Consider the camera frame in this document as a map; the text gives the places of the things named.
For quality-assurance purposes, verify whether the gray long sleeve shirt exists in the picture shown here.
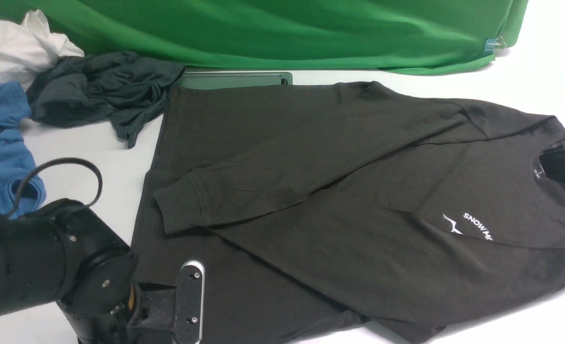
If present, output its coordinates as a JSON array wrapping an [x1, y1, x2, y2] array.
[[132, 81, 565, 344]]

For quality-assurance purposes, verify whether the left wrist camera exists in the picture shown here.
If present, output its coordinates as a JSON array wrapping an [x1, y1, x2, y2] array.
[[173, 260, 205, 344]]

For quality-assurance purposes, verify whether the blue binder clip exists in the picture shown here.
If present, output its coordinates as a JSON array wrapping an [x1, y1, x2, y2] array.
[[483, 36, 506, 56]]

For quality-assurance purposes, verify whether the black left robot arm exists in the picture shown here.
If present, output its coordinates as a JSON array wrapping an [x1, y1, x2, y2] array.
[[0, 199, 173, 344]]

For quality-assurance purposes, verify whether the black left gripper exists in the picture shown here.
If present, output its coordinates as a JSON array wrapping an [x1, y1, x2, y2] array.
[[58, 283, 176, 344]]

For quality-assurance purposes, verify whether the blue crumpled shirt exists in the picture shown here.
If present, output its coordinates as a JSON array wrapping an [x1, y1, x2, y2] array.
[[0, 81, 36, 214]]

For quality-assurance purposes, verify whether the dark teal crumpled shirt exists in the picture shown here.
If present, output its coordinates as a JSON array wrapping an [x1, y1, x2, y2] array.
[[26, 51, 186, 149]]

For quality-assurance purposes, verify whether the green backdrop cloth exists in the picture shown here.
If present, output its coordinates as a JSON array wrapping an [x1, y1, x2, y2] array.
[[0, 0, 528, 75]]

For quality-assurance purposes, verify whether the metal table cable hatch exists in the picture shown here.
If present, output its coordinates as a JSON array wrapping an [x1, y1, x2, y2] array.
[[177, 72, 293, 90]]

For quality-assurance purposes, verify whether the white crumpled cloth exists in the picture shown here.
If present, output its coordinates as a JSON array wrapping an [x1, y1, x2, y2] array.
[[0, 10, 85, 91]]

